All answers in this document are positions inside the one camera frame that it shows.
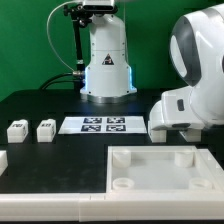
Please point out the white sheet with fiducial markers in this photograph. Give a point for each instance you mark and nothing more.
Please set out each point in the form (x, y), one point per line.
(103, 125)

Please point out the grey camera on mount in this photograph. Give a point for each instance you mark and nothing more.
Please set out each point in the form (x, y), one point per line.
(99, 6)

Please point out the white front fence rail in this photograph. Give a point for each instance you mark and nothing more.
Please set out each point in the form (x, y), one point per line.
(112, 207)

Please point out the white square table top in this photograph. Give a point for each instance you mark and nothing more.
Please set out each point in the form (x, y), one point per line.
(162, 169)

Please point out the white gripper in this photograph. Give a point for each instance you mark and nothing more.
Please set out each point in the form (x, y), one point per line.
(173, 111)

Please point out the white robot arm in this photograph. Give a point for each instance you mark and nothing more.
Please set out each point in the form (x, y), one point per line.
(196, 51)

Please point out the white left fence block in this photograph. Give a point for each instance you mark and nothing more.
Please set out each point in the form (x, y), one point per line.
(3, 162)

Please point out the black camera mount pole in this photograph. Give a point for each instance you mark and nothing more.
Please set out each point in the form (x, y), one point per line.
(80, 19)

